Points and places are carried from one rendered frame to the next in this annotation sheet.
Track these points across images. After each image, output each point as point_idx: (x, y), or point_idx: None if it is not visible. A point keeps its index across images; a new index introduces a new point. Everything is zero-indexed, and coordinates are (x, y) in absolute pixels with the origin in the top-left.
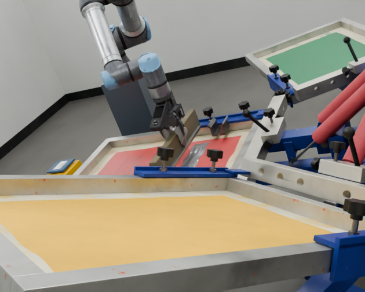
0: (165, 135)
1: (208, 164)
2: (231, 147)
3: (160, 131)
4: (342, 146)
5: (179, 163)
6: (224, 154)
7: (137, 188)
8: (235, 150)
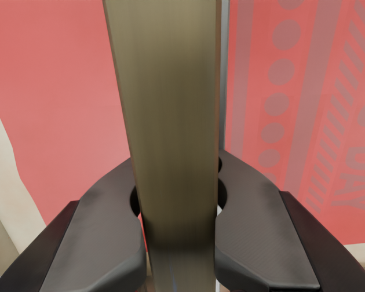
0: (266, 211)
1: (77, 109)
2: (52, 203)
3: (331, 251)
4: None
5: (226, 135)
6: (51, 167)
7: None
8: (22, 185)
